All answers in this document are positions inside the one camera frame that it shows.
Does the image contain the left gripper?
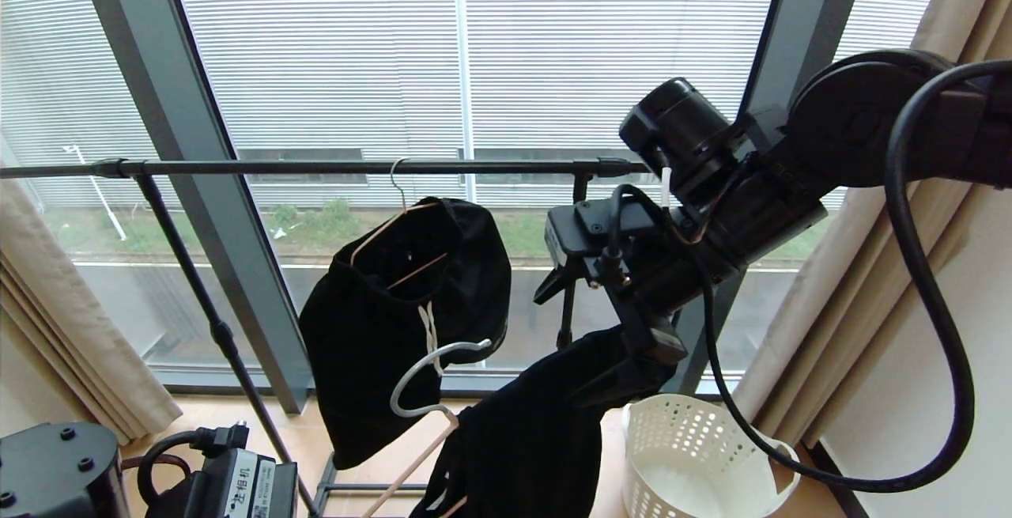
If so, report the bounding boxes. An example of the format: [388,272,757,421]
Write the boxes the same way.
[158,447,300,518]

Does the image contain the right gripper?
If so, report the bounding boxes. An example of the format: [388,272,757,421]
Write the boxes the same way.
[533,241,749,365]

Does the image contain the black garment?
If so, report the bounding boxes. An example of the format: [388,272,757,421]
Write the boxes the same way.
[410,325,681,518]

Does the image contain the white laundry basket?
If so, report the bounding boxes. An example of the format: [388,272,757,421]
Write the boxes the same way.
[621,393,801,518]

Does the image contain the black clothes rack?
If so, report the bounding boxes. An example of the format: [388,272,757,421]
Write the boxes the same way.
[0,156,657,518]

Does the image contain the beige curtain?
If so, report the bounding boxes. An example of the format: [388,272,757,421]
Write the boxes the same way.
[731,0,1012,448]
[0,138,184,446]

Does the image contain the window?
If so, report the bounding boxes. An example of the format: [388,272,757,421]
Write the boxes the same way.
[0,0,953,416]

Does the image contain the black cable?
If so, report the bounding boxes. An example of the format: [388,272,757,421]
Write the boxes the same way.
[136,421,251,507]
[696,59,1012,495]

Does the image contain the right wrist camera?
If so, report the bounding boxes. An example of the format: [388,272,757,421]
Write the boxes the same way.
[544,196,661,285]

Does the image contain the black corded shorts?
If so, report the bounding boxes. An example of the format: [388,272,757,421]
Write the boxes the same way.
[298,197,513,471]

